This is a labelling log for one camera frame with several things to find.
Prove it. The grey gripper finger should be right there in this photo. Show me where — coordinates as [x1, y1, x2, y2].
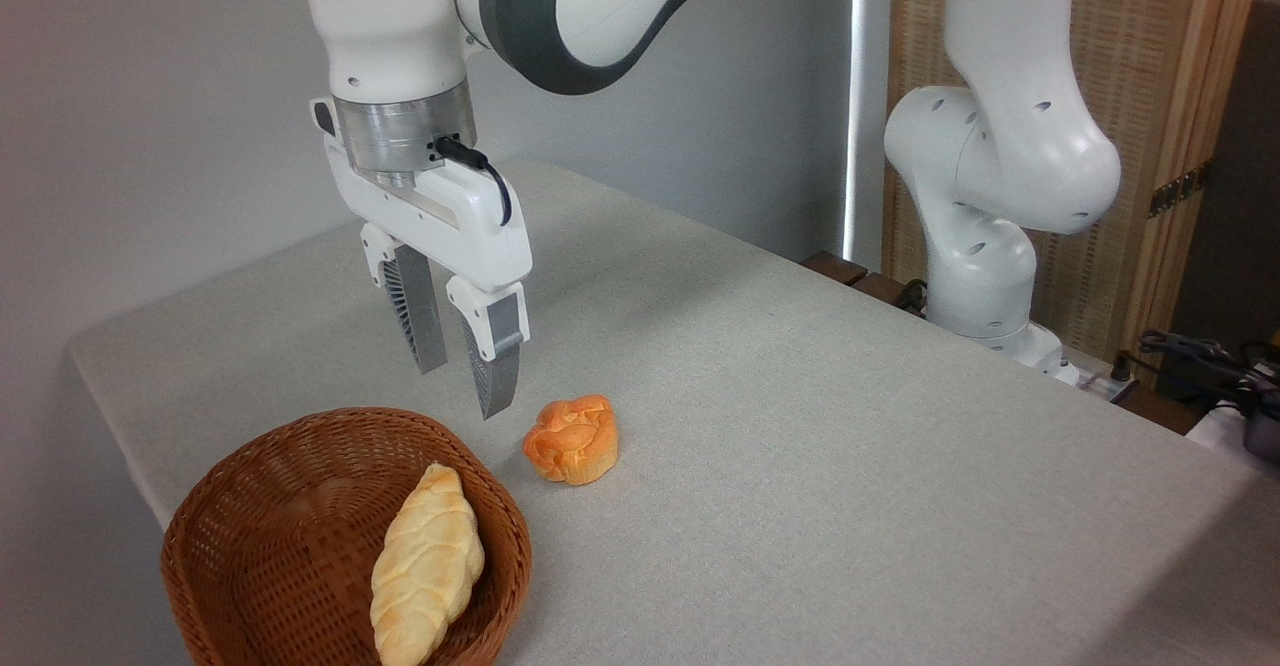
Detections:
[360, 223, 449, 376]
[446, 276, 532, 421]

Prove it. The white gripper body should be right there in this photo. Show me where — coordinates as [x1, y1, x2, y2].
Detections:
[311, 96, 534, 323]

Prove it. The round orange bread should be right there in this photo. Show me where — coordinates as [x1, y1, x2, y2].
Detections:
[523, 394, 620, 487]

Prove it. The long braided pale bread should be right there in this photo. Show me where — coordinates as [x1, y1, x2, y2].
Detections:
[369, 462, 486, 666]

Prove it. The brown wicker basket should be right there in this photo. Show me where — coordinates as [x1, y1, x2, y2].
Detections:
[160, 407, 533, 666]

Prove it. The grey tablecloth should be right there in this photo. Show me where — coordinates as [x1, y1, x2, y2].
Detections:
[68, 156, 1280, 666]

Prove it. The dark brown wooden block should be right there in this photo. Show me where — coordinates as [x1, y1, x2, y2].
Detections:
[800, 250, 870, 288]
[850, 271, 928, 318]

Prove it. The white power strip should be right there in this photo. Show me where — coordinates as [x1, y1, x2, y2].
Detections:
[1072, 350, 1142, 404]

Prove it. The metal screen hinge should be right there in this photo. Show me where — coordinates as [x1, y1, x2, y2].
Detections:
[1148, 160, 1214, 219]

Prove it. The wooden rattan folding screen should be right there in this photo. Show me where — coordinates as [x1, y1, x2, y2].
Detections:
[882, 0, 1266, 367]

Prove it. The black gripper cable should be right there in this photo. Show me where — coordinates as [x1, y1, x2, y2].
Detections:
[434, 134, 514, 228]

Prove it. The black cable bundle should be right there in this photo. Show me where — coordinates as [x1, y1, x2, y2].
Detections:
[1137, 329, 1280, 419]

